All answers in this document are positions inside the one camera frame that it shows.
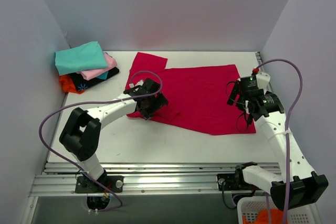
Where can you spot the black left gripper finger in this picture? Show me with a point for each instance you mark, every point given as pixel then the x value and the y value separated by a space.
pixel 159 101
pixel 147 113

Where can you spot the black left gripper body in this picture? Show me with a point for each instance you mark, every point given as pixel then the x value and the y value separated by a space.
pixel 153 104

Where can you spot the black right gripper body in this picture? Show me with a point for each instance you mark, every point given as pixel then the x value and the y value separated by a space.
pixel 234 93

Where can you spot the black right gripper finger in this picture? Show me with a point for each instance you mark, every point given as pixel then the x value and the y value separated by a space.
pixel 242 116
pixel 234 92

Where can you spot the red t-shirt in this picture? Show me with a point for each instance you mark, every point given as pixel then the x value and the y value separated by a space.
pixel 197 96

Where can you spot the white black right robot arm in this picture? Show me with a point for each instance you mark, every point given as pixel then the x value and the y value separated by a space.
pixel 298 184

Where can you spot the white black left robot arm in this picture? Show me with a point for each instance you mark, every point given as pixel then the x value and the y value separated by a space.
pixel 81 132

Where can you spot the teal folded t-shirt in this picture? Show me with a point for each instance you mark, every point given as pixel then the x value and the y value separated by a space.
pixel 85 57

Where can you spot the orange folded t-shirt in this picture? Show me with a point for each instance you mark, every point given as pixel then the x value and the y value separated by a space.
pixel 67 85

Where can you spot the white plastic laundry basket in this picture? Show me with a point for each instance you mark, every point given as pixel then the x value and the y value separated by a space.
pixel 249 207

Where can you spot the orange t-shirt in basket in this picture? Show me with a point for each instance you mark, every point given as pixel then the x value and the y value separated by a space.
pixel 262 217

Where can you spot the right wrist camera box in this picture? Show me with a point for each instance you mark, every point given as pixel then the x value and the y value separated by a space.
pixel 262 78

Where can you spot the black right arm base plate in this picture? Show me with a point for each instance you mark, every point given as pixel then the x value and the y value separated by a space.
pixel 228 182

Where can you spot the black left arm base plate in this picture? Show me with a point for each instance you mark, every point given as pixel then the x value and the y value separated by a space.
pixel 87 186

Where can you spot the aluminium frame rails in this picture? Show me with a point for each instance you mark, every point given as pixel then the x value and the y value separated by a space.
pixel 160 159

